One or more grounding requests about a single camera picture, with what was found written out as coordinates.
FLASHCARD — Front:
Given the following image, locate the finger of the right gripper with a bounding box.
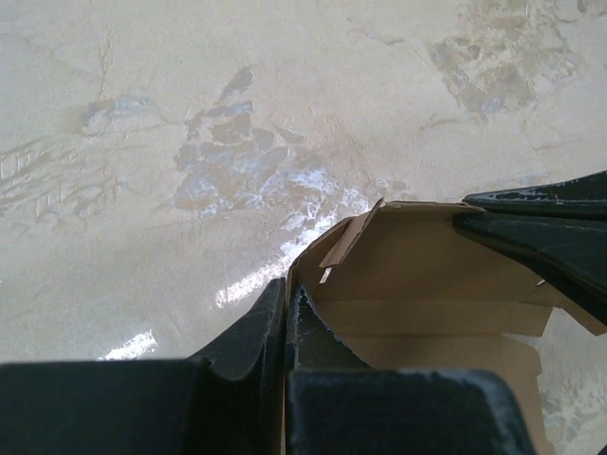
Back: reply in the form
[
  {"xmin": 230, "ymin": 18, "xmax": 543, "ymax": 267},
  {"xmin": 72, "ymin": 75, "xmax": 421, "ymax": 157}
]
[
  {"xmin": 463, "ymin": 171, "xmax": 607, "ymax": 221},
  {"xmin": 453, "ymin": 212, "xmax": 606, "ymax": 324}
]

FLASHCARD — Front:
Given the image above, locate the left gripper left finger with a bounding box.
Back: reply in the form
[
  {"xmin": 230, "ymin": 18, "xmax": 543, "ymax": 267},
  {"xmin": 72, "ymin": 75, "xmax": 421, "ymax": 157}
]
[{"xmin": 1, "ymin": 279, "xmax": 285, "ymax": 454}]

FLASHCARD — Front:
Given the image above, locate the brown cardboard box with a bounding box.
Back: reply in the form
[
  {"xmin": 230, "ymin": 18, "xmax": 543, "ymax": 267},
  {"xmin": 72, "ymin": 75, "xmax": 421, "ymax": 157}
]
[{"xmin": 287, "ymin": 202, "xmax": 606, "ymax": 454}]

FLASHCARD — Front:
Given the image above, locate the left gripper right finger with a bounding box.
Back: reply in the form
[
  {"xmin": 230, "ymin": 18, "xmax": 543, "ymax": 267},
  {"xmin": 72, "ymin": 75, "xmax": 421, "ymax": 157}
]
[{"xmin": 285, "ymin": 285, "xmax": 545, "ymax": 454}]

